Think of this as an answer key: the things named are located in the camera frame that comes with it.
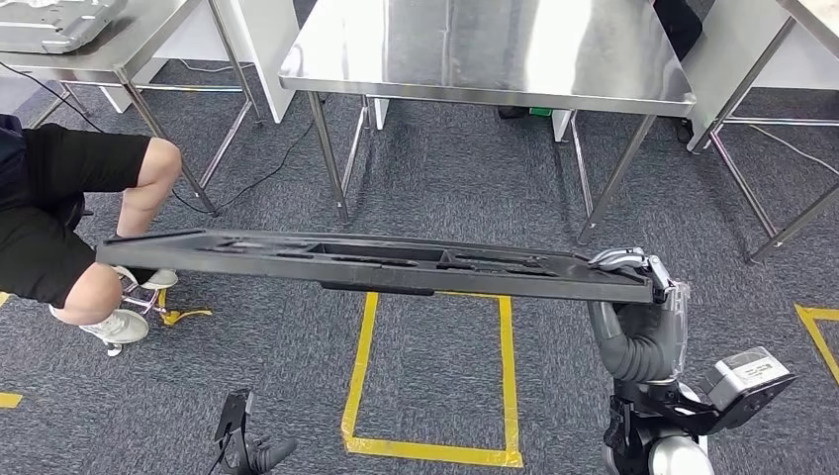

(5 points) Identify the pale floor cable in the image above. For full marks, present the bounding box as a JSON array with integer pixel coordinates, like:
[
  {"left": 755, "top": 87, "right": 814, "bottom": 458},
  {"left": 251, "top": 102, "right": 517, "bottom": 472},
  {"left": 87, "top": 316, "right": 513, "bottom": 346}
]
[{"left": 747, "top": 124, "right": 839, "bottom": 177}]

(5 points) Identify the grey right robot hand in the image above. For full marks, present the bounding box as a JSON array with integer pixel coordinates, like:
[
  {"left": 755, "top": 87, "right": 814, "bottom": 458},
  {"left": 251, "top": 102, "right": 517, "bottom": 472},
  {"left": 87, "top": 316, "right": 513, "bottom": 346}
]
[{"left": 588, "top": 247, "right": 691, "bottom": 376}]

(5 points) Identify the black floor cable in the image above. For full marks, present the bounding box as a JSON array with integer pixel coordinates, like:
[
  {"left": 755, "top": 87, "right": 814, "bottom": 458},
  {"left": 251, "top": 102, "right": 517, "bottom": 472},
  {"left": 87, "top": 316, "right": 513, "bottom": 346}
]
[{"left": 0, "top": 61, "right": 318, "bottom": 217}]

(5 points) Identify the long black plastic part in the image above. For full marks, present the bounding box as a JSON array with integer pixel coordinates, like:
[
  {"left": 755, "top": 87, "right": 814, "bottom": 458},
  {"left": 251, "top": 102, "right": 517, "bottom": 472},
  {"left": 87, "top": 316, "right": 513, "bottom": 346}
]
[{"left": 96, "top": 228, "right": 657, "bottom": 304}]

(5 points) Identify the chrome stool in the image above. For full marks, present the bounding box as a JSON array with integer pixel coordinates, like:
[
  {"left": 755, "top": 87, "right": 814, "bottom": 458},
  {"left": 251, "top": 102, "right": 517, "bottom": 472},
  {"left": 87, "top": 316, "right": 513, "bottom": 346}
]
[{"left": 104, "top": 278, "right": 170, "bottom": 358}]

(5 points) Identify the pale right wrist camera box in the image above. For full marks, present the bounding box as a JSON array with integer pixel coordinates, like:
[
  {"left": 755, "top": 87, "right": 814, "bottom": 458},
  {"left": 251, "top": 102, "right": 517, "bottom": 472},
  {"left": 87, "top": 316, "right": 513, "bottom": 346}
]
[{"left": 698, "top": 345, "right": 797, "bottom": 434}]

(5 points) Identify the grey stamped metal panel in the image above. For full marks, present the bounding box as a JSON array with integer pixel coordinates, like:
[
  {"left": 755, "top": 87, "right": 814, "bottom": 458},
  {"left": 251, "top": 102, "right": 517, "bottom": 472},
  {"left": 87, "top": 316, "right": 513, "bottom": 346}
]
[{"left": 0, "top": 0, "right": 127, "bottom": 55}]

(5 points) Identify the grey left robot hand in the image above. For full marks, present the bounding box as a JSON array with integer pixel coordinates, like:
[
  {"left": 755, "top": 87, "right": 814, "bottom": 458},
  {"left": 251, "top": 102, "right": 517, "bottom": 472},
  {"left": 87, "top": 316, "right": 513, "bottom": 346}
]
[{"left": 251, "top": 435, "right": 298, "bottom": 475}]

